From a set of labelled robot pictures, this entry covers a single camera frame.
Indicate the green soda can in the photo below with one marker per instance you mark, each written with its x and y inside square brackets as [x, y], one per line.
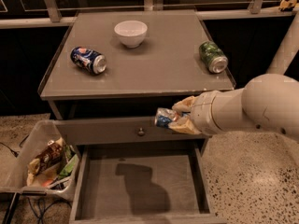
[213, 57]

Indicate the open grey middle drawer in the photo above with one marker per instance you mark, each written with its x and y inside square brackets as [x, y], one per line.
[143, 183]

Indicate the white ceramic bowl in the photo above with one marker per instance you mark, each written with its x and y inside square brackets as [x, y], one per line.
[131, 33]

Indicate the clear plastic bin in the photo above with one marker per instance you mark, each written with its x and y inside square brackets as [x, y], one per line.
[47, 183]

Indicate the green snack packet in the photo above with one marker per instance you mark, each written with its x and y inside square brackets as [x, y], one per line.
[69, 167]

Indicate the grey top drawer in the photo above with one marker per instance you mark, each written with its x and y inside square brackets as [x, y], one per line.
[117, 130]

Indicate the metal railing frame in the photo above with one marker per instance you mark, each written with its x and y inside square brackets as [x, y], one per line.
[47, 13]

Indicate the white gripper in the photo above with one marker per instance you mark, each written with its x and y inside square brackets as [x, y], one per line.
[202, 113]

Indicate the brown snack bag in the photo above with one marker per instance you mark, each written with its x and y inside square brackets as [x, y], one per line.
[50, 155]

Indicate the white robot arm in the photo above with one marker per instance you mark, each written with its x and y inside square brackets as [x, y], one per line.
[262, 54]

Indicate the blue pepsi can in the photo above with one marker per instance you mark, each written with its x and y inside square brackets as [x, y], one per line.
[92, 61]

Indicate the grey drawer cabinet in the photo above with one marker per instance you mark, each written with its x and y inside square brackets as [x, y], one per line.
[163, 68]

